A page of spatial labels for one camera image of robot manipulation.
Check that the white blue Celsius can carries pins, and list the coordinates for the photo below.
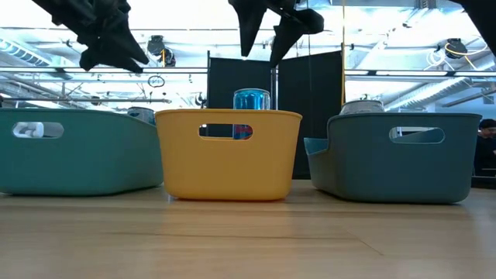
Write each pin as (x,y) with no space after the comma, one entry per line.
(142,115)

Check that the black aluminium table frame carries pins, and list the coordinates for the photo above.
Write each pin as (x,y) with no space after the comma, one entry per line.
(484,183)

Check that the black folding divider screen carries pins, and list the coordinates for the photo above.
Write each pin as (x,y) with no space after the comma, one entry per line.
(310,85)

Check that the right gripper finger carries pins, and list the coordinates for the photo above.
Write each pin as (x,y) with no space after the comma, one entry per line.
(298,25)
(248,19)

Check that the yellow plastic bin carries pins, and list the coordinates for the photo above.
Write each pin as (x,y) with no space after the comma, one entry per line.
(228,170)

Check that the dark blue plastic bin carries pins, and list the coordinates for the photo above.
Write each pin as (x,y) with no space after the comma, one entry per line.
(387,174)

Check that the grey horizontal pipe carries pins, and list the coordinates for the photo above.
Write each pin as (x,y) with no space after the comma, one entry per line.
(77,100)

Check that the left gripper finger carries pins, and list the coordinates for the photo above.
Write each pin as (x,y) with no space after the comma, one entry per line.
(120,42)
(104,60)

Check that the teal plastic bin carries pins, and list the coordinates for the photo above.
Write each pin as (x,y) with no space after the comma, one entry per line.
(77,162)

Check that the person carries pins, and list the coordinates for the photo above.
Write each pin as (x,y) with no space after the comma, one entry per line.
(486,151)

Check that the blue silver Red Bull can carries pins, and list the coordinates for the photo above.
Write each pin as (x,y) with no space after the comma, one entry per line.
(251,100)

